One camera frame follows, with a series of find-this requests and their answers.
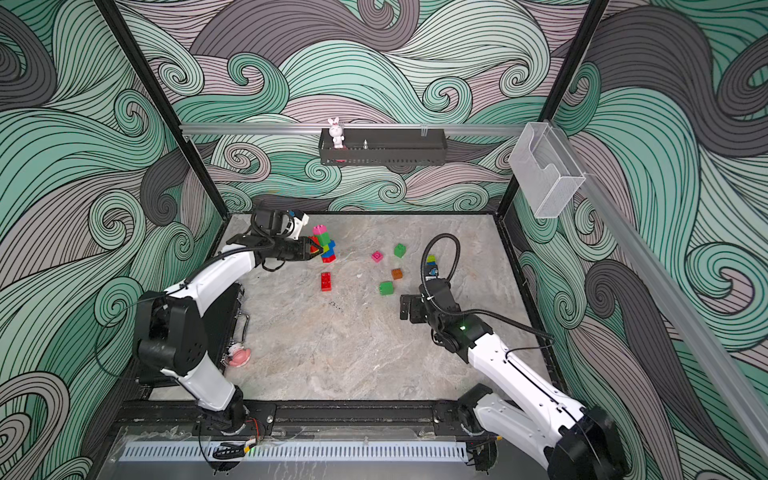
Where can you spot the red lego brick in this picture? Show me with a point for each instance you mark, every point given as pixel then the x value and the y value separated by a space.
pixel 315 246
pixel 326 282

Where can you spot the black wall shelf tray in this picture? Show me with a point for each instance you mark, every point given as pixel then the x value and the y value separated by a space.
pixel 384 147

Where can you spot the white rabbit figurine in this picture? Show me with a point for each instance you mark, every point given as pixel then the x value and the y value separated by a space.
pixel 336 131

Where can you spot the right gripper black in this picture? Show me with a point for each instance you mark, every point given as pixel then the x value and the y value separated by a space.
pixel 417 302

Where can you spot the white slotted cable duct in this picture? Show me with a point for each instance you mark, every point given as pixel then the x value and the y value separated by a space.
pixel 300 451

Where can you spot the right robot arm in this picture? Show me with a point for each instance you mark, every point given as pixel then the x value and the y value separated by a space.
pixel 567 439

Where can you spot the green lego brick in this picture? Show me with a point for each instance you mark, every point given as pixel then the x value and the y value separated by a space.
pixel 324 239
pixel 400 250
pixel 386 288

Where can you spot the clear plastic wall box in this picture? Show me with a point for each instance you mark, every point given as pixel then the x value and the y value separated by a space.
pixel 545 166

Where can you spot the blue lego brick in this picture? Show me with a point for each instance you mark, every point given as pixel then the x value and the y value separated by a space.
pixel 328 255

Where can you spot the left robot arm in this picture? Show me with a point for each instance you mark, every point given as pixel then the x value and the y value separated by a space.
pixel 170 336

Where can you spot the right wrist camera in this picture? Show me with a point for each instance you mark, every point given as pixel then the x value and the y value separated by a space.
pixel 431 269

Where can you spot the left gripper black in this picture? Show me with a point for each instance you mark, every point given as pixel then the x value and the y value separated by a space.
pixel 304 249

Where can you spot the black flat pad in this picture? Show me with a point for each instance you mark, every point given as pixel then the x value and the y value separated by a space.
pixel 220 322

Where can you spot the pink white small toy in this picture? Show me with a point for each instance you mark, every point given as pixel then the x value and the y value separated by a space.
pixel 238 355

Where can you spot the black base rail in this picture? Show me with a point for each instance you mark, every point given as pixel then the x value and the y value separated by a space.
pixel 268 418

